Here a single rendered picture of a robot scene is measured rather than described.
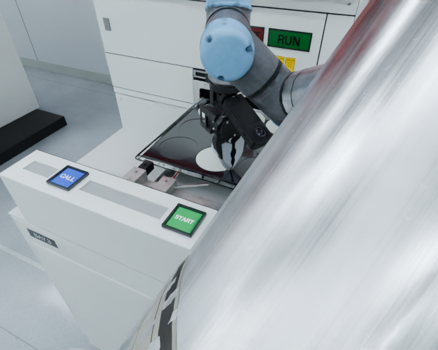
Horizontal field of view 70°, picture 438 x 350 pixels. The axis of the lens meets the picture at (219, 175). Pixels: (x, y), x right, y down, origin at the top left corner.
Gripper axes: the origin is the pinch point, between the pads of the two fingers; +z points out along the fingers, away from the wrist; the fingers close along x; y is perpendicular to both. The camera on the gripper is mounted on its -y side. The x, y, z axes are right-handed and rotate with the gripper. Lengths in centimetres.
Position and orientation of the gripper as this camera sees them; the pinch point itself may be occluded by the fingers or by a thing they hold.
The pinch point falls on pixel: (231, 167)
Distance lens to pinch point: 71.3
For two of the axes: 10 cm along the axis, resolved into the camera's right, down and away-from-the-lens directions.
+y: -5.7, -5.3, 6.4
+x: -8.2, 3.6, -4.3
